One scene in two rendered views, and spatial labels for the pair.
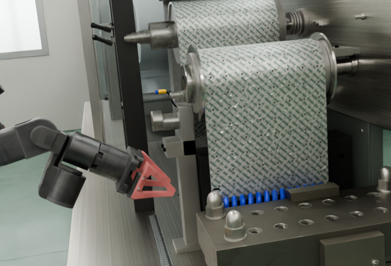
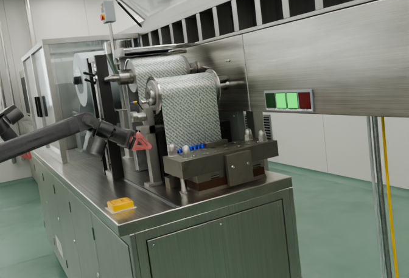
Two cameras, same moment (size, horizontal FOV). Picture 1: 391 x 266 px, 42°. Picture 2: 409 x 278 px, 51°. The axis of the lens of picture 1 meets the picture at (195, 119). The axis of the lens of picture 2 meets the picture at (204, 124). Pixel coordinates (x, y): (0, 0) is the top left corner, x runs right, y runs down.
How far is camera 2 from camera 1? 0.73 m
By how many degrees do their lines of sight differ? 18
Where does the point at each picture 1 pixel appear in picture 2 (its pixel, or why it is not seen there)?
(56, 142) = (94, 123)
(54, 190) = (94, 148)
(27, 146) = (81, 125)
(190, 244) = (155, 182)
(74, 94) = not seen: outside the picture
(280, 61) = (195, 82)
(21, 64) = not seen: outside the picture
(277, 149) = (196, 125)
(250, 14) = (171, 64)
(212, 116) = (165, 109)
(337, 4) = (215, 56)
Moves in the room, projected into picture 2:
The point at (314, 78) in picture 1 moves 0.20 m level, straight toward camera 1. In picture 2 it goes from (210, 89) to (216, 91)
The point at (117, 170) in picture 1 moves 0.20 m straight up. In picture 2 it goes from (123, 137) to (115, 80)
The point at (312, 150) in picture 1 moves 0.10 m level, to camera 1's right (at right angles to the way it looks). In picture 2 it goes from (212, 125) to (236, 121)
